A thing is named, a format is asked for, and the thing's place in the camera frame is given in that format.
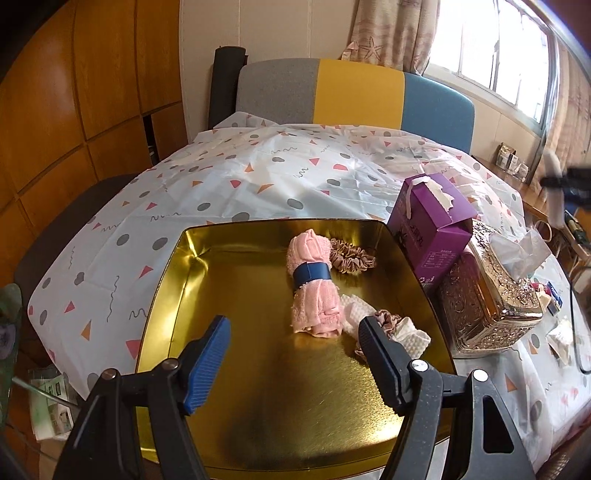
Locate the gold embossed tissue box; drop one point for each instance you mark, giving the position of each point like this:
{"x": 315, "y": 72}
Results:
{"x": 483, "y": 308}

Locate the wooden side table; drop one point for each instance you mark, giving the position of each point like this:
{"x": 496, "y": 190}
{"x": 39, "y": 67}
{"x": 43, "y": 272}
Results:
{"x": 535, "y": 202}

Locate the wooden wardrobe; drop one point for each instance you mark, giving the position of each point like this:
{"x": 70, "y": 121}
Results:
{"x": 91, "y": 94}

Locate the left floral curtain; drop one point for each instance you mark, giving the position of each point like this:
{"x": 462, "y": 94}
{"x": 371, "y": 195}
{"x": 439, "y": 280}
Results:
{"x": 397, "y": 34}

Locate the blue Tempo tissue pack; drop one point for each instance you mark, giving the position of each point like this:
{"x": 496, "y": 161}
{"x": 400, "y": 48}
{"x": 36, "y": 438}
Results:
{"x": 548, "y": 297}

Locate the grey yellow blue sofa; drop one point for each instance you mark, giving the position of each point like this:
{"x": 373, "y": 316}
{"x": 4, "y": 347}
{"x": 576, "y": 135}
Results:
{"x": 336, "y": 92}

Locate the purple cardboard box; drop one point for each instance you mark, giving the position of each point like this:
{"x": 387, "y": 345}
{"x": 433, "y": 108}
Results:
{"x": 433, "y": 221}

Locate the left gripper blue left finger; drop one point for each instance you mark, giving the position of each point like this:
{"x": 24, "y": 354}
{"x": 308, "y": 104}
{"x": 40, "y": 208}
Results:
{"x": 201, "y": 360}

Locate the brown satin scrunchie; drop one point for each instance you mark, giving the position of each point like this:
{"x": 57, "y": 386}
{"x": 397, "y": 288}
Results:
{"x": 350, "y": 259}

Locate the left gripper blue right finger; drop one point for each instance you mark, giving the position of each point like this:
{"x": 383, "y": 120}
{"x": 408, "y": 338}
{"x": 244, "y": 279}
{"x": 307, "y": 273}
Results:
{"x": 388, "y": 362}

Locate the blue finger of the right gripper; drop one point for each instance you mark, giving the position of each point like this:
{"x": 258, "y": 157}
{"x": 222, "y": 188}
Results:
{"x": 551, "y": 183}

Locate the patterned plastic tablecloth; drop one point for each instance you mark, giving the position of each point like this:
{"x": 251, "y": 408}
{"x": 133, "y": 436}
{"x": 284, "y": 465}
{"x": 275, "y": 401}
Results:
{"x": 91, "y": 305}

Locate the pink towel blue band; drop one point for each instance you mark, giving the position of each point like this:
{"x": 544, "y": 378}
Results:
{"x": 316, "y": 309}

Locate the packets on side table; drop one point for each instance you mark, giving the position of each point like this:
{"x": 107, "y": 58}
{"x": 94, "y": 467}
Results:
{"x": 507, "y": 160}

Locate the gold metal tray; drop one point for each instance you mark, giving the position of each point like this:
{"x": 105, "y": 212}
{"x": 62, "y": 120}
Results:
{"x": 284, "y": 405}

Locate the floral curtain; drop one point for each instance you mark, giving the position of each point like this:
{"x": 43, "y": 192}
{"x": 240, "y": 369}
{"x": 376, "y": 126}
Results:
{"x": 397, "y": 34}
{"x": 569, "y": 136}

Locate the right floral curtain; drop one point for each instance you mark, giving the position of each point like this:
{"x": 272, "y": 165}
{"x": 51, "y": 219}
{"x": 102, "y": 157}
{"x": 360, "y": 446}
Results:
{"x": 569, "y": 136}

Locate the window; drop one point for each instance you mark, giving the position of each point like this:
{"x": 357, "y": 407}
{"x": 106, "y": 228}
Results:
{"x": 499, "y": 52}

